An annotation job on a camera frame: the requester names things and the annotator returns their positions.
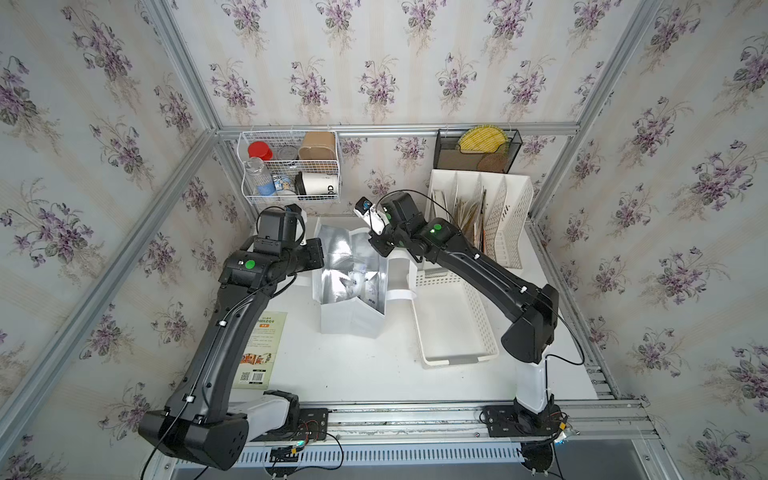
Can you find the white insulated delivery bag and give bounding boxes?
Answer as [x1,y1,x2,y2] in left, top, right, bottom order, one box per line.
[312,217,417,338]

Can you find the ice pack with blue print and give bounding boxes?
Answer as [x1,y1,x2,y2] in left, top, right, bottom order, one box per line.
[343,262,378,300]

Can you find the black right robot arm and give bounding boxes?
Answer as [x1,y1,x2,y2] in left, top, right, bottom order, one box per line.
[354,190,559,414]

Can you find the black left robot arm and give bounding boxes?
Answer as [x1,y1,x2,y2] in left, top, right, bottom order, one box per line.
[138,204,324,471]

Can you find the purple white spine book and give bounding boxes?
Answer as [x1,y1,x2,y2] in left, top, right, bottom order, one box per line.
[431,190,452,220]

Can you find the clear plastic water bottle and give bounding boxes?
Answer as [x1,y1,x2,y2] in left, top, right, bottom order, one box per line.
[244,157,276,197]

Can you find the white black paper cup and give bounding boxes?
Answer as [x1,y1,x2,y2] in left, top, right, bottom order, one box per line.
[295,172,339,197]

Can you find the yellow brown magazines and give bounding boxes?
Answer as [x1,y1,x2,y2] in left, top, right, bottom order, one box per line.
[452,187,487,252]

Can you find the red lidded jar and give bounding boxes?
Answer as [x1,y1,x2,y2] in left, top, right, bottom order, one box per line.
[247,141,274,161]

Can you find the white plastic file organizer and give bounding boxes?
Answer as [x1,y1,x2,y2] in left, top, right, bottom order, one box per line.
[427,170,534,270]

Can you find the brown cardboard box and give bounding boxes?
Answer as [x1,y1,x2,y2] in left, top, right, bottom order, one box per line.
[298,131,337,161]

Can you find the white perforated plastic basket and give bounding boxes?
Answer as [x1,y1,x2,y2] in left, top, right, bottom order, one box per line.
[411,268,499,368]

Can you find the green illustrated children's book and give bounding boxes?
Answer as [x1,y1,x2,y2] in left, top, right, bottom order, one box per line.
[233,311,288,390]

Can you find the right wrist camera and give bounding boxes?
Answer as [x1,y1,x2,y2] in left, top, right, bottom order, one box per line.
[354,196,385,235]

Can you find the white wire wall basket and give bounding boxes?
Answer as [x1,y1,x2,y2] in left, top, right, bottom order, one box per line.
[236,128,342,204]

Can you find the black mesh wall holder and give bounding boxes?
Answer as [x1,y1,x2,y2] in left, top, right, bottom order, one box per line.
[433,125,523,174]

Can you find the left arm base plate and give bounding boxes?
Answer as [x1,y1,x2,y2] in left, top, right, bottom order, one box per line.
[253,408,329,442]

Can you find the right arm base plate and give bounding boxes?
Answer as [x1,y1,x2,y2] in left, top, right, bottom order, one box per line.
[479,403,568,438]

